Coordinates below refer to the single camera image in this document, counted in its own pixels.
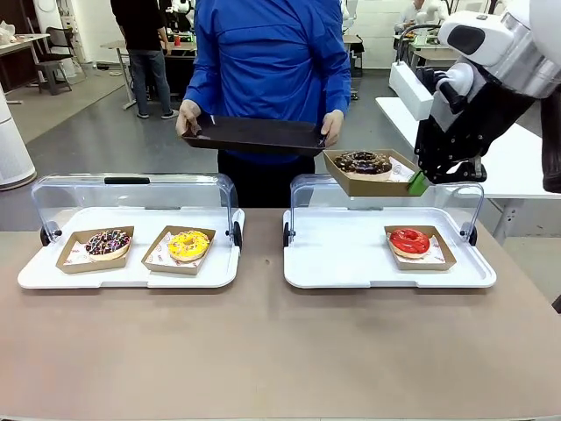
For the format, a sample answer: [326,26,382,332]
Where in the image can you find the white foam block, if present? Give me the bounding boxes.
[388,61,435,119]

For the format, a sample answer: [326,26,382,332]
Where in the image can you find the seated person in white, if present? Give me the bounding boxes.
[394,0,439,35]

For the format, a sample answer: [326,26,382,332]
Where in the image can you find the white cylindrical air purifier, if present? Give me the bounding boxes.
[0,85,37,190]

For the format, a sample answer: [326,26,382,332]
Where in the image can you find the brown wooden desk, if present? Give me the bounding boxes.
[0,32,52,105]

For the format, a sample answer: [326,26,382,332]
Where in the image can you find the clear display lid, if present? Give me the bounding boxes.
[283,173,486,247]
[30,173,243,253]

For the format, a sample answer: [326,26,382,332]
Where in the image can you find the person's left forearm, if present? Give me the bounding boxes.
[324,61,352,116]

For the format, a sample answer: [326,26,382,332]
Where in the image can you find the person in blue shirt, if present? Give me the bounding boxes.
[175,0,352,210]

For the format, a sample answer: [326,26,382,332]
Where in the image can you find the person's right hand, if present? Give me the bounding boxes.
[175,99,205,139]

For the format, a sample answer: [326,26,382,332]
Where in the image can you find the dark serving tray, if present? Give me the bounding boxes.
[181,114,328,158]

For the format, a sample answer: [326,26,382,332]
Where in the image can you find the chocolate sprinkle donut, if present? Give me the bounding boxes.
[85,229,132,263]

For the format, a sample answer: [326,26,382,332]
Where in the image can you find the yellow sprinkle donut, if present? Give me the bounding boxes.
[167,229,210,264]

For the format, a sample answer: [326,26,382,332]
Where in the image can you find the red glazed donut in tray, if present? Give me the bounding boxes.
[384,225,458,272]

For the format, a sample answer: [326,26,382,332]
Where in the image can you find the white display tray base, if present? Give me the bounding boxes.
[17,205,245,290]
[282,205,498,289]

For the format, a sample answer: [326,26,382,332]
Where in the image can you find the sprinkled chocolate donut in tray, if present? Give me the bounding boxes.
[55,225,135,275]

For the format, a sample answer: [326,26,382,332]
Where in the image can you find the person in black shirt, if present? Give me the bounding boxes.
[109,0,180,120]

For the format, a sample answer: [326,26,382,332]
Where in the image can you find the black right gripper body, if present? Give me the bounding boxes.
[419,78,544,161]

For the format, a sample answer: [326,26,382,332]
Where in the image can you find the person's left hand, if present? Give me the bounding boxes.
[319,109,345,148]

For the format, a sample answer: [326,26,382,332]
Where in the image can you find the black office chair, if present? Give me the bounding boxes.
[34,26,75,96]

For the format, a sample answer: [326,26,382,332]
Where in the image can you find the person's right forearm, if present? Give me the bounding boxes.
[182,52,216,107]

